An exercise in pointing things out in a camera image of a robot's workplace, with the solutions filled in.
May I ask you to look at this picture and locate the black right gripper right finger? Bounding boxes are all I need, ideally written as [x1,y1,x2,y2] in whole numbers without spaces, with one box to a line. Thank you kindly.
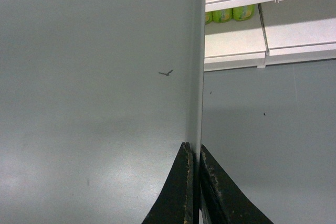
[199,145,272,223]

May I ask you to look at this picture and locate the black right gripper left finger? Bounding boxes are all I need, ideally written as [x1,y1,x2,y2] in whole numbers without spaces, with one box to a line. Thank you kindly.
[142,142,194,224]

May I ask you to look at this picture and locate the grey silver tray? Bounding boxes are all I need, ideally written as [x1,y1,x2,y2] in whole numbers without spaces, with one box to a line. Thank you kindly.
[1,0,205,223]

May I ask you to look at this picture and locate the white metal shelf rack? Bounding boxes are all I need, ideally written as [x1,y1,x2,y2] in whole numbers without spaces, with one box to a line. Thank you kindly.
[204,0,335,71]

